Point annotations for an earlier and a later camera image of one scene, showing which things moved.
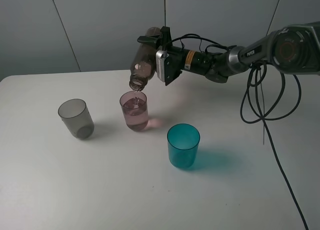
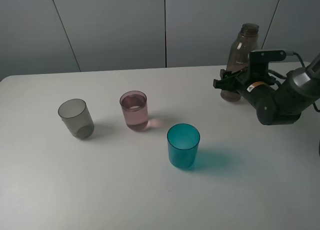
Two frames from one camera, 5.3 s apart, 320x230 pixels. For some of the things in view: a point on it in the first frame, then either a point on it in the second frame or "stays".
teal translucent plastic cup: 183,140 stays
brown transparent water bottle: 144,62 → 246,41
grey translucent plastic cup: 77,118 stays
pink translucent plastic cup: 134,105 stays
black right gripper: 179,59 → 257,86
